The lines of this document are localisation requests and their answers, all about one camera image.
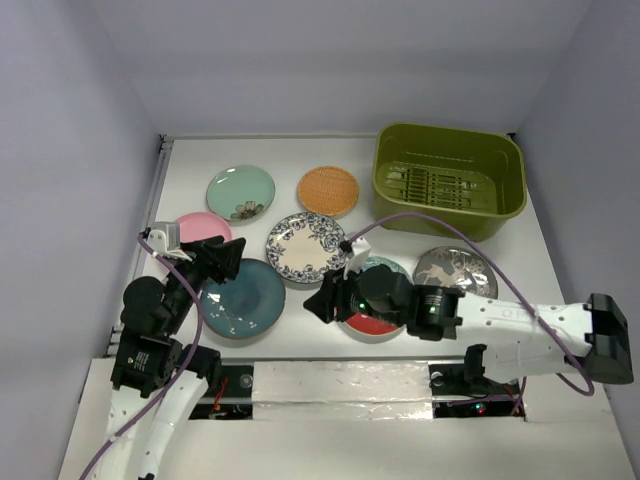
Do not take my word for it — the foil covered base panel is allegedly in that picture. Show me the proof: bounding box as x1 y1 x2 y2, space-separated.
251 360 433 421

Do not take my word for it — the dark teal blossom plate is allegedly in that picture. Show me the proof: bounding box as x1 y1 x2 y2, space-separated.
200 258 286 340

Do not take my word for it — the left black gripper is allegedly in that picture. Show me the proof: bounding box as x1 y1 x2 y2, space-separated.
164 233 245 331

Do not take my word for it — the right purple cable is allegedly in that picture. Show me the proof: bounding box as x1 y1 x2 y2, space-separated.
344 212 596 417

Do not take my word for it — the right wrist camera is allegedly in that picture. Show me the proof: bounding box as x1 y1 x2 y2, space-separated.
340 236 371 280

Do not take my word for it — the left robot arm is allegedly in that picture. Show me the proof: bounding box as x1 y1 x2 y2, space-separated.
81 229 246 479

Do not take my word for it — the pink plate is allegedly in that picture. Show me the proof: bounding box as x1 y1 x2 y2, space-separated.
175 212 233 245

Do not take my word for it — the mint green flower plate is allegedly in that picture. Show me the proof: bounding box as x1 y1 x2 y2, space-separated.
205 165 276 222

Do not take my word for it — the blue floral rim plate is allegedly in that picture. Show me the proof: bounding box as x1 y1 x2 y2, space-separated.
265 212 347 284

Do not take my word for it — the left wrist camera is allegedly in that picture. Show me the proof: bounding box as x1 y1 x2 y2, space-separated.
147 222 180 256

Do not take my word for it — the left aluminium table rail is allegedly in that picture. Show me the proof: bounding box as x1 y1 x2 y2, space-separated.
103 133 175 357

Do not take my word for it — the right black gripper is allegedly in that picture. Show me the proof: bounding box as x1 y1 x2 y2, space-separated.
302 258 405 328

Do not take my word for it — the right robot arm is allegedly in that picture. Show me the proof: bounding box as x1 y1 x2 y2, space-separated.
303 265 634 392

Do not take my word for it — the red and teal plate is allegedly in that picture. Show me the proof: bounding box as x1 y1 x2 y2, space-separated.
338 256 411 344

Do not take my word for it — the green plastic bin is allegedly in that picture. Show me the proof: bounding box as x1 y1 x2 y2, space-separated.
372 123 527 242

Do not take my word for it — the grey deer plate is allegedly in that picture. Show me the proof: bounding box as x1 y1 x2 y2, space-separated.
412 247 499 299

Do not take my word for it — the orange woven pattern plate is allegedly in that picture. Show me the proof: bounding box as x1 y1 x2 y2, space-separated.
297 166 360 217

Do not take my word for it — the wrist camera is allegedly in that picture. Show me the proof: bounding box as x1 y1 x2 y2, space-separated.
340 236 371 280
147 222 180 256

